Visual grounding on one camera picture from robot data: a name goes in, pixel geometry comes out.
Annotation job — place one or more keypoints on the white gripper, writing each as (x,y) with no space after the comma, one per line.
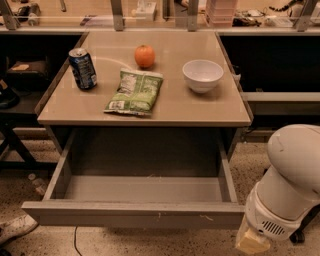
(266,218)

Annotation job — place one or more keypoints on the grey top drawer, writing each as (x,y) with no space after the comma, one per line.
(141,178)

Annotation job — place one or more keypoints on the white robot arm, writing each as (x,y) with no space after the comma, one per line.
(287,197)

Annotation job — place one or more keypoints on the grey drawer cabinet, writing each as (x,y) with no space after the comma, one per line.
(161,97)

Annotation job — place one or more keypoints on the white bowl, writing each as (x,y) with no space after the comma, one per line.
(202,76)

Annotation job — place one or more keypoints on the green chip bag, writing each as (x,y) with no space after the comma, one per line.
(136,94)

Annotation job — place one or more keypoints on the orange fruit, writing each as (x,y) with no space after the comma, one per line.
(144,56)

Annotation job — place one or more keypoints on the clear plastic bottle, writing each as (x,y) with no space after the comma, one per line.
(39,184)

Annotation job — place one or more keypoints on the white sneaker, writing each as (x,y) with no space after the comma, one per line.
(16,227)

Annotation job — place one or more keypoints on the pink stacked trays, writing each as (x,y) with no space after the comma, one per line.
(220,13)

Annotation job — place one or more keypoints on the blue soda can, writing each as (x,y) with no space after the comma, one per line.
(82,68)

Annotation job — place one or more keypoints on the white box on shelf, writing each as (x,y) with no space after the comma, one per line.
(146,10)

